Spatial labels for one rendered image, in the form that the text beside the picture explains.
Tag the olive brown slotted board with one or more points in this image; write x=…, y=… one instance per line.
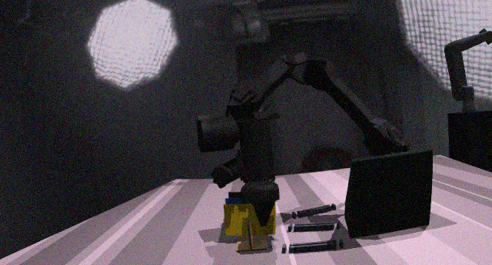
x=236, y=220

